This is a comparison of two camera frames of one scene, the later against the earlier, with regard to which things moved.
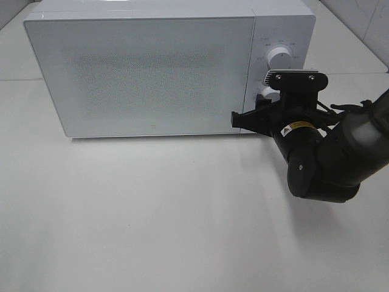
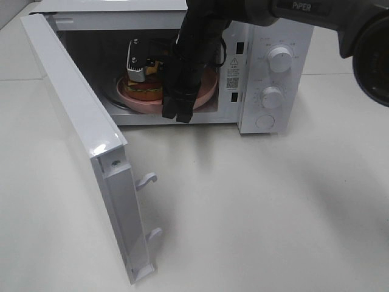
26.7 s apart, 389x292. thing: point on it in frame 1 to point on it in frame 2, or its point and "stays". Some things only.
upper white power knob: [279, 58] stays
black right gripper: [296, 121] to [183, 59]
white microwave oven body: [125, 68] stays
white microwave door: [148, 76] to [105, 145]
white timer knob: [269, 93] stays
